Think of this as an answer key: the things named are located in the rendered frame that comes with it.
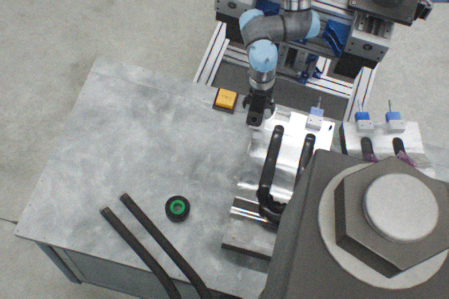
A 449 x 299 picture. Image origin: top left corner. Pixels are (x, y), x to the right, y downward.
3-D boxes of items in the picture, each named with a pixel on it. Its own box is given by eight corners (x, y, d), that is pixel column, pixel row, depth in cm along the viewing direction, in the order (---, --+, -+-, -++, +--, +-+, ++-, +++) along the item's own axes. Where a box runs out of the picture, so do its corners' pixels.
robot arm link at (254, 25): (272, 21, 157) (282, 52, 153) (236, 26, 155) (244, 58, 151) (277, 3, 150) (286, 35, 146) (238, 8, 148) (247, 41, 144)
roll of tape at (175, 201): (162, 219, 171) (162, 215, 168) (169, 196, 174) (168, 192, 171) (186, 225, 171) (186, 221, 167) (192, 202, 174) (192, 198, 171)
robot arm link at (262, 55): (274, 33, 143) (282, 59, 140) (272, 55, 153) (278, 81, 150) (245, 39, 143) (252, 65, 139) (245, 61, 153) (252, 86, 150)
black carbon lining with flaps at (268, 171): (272, 125, 181) (277, 111, 172) (319, 137, 180) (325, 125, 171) (248, 219, 166) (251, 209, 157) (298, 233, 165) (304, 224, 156)
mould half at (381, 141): (338, 129, 190) (347, 113, 180) (411, 129, 192) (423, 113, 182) (359, 269, 169) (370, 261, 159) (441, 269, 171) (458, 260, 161)
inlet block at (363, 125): (349, 103, 192) (354, 95, 187) (363, 103, 192) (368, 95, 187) (355, 136, 186) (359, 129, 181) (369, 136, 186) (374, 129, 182)
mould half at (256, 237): (257, 116, 190) (262, 96, 178) (328, 135, 189) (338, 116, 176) (220, 247, 168) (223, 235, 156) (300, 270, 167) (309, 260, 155)
